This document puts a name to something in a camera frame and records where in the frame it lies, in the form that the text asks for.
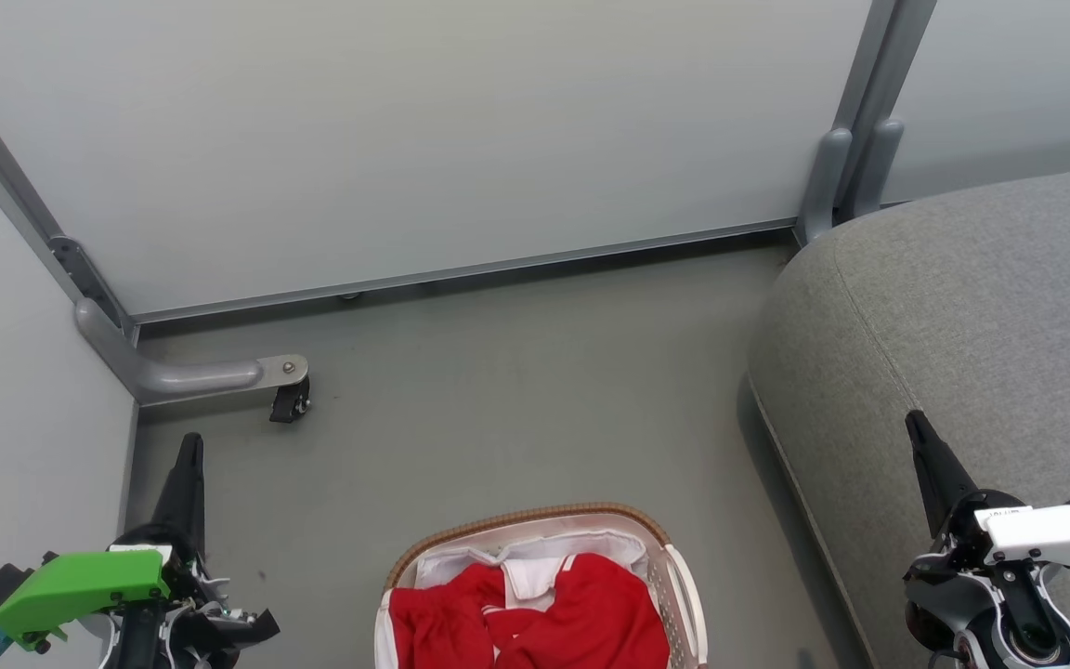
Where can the white cloth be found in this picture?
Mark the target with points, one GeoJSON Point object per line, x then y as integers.
{"type": "Point", "coordinates": [609, 546]}

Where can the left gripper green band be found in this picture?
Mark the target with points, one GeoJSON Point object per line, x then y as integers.
{"type": "Point", "coordinates": [80, 585]}

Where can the black caster wheel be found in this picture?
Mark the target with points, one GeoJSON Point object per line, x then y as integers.
{"type": "Point", "coordinates": [289, 401]}

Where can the white laundry basket brown rim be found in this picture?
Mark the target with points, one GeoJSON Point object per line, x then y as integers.
{"type": "Point", "coordinates": [676, 604]}

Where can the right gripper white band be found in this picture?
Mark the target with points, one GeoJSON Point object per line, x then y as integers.
{"type": "Point", "coordinates": [1037, 534]}

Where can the red polo shirt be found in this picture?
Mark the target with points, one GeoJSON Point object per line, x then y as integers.
{"type": "Point", "coordinates": [591, 623]}

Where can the grey partition post with bracket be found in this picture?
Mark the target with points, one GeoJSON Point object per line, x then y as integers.
{"type": "Point", "coordinates": [15, 186]}

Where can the grey partition post double foot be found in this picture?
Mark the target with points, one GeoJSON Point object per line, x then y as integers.
{"type": "Point", "coordinates": [846, 158]}

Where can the grey fabric sofa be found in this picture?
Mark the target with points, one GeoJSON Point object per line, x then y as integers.
{"type": "Point", "coordinates": [962, 325]}

